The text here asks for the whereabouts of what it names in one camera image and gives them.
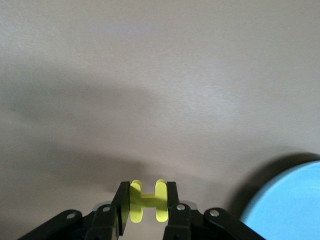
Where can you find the yellow foam uppercase H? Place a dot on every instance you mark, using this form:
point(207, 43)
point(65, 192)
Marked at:
point(148, 200)

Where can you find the blue plate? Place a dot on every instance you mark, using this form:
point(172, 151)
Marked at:
point(287, 205)

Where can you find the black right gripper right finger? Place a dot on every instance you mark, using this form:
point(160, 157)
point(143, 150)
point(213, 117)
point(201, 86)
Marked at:
point(180, 217)

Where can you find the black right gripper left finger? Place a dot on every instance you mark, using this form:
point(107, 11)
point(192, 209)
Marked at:
point(107, 217)

